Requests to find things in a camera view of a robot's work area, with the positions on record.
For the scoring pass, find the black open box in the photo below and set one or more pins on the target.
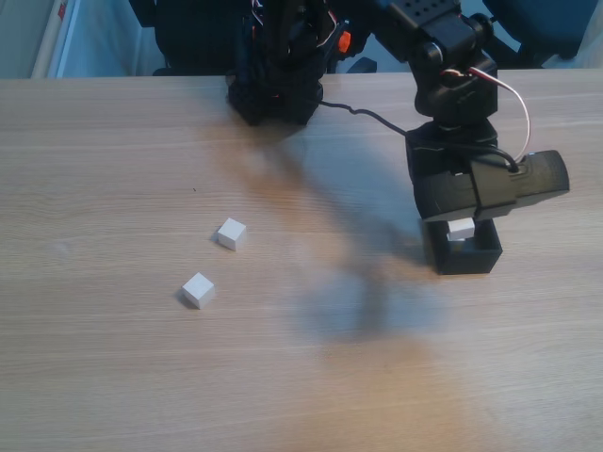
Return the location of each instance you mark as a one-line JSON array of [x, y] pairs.
[[466, 263]]

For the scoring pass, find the orange clamp knob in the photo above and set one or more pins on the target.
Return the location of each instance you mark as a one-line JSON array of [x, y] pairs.
[[345, 41]]

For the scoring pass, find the blue office chair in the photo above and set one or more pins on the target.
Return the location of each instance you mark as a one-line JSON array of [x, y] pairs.
[[542, 23]]

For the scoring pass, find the white board with red print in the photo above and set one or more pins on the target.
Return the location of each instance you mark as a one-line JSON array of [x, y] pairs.
[[49, 42]]

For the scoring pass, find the black oval camera box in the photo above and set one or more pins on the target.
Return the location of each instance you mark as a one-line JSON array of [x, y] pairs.
[[537, 179]]

